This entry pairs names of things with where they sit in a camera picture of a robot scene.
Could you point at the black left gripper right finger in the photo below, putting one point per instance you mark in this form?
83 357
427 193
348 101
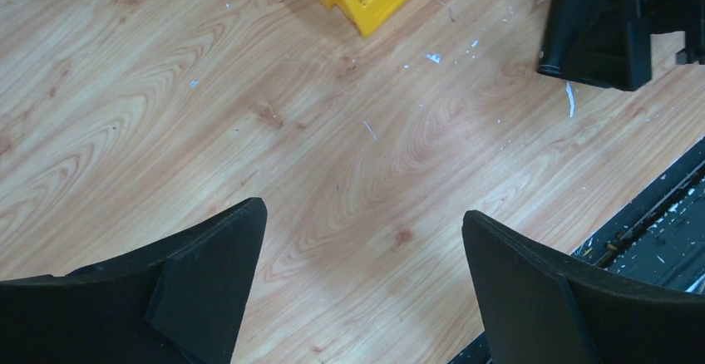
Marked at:
539 305

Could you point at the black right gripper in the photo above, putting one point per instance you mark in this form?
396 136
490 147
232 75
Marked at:
607 43

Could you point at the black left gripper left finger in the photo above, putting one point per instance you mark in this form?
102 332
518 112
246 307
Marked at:
180 299

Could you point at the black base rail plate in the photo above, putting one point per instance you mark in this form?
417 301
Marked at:
657 238

